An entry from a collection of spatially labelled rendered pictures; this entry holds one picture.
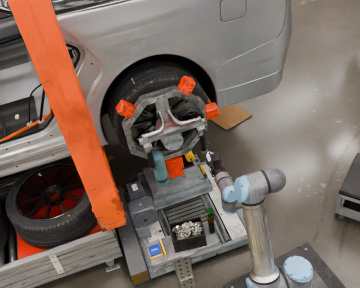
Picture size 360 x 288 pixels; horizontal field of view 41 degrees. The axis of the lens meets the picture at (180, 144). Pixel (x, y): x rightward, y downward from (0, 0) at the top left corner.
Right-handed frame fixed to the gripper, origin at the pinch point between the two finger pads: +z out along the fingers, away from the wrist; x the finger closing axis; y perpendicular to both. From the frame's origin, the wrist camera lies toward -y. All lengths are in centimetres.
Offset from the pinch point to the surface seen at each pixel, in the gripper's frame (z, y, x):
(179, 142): 16.0, -0.9, -13.6
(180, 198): 33, 69, -18
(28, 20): -7, -115, -71
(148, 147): 8.4, -11.8, -34.3
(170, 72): 45, -33, -6
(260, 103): 122, 83, 88
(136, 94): 39, -29, -31
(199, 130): 8.5, -11.7, -1.6
